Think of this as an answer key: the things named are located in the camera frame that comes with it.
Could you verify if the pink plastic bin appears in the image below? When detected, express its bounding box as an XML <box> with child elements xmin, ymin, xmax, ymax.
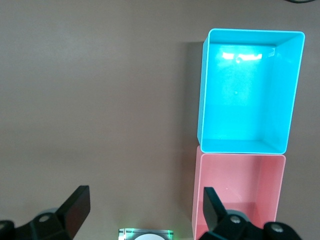
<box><xmin>192</xmin><ymin>145</ymin><xmax>287</xmax><ymax>240</ymax></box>

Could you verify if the blue plastic bin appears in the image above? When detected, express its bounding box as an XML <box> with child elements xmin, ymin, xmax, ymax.
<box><xmin>196</xmin><ymin>28</ymin><xmax>306</xmax><ymax>155</ymax></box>

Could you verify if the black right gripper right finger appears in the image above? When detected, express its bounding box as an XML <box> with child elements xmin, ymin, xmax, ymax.
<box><xmin>197</xmin><ymin>186</ymin><xmax>304</xmax><ymax>240</ymax></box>

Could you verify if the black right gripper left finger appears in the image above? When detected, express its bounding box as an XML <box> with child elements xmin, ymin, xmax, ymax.
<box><xmin>0</xmin><ymin>185</ymin><xmax>91</xmax><ymax>240</ymax></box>

